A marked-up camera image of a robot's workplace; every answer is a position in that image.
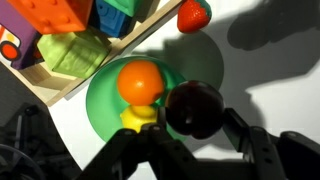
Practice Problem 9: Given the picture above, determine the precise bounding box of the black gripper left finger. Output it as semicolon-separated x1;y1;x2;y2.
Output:
76;107;197;180

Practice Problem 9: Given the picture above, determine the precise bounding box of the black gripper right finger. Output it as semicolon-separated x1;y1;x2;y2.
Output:
223;108;320;180

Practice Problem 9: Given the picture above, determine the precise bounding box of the dark red toy plum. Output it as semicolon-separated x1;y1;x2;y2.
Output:
166;80;225;140

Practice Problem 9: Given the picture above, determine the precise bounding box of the yellow toy lemon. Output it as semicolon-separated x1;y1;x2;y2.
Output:
120;106;156;132

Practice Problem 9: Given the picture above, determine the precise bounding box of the green plastic bowl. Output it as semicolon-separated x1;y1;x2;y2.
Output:
86;56;185;142

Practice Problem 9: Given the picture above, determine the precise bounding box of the orange toy fruit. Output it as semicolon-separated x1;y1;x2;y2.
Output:
117;60;165;106

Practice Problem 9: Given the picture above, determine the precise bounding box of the wooden toy tray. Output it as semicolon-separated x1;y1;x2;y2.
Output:
1;0;182;107

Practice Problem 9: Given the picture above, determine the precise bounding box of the red toy strawberry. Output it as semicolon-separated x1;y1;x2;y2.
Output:
177;0;212;33

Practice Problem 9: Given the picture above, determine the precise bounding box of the lime green rubber block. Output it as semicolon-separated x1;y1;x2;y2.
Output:
37;30;109;79

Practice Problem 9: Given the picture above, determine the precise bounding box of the blue rubber block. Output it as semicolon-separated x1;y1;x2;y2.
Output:
89;0;132;37

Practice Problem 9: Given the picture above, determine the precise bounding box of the orange rubber block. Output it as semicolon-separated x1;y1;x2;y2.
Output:
7;0;93;34

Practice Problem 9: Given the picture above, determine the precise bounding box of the purple picture block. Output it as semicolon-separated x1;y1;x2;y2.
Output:
0;0;42;70

